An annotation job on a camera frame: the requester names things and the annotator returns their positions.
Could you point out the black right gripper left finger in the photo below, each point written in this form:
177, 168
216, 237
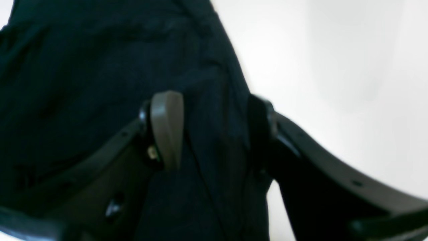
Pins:
101, 198

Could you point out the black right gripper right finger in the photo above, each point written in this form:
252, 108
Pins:
325, 198

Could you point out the black t-shirt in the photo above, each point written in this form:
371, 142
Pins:
74, 72

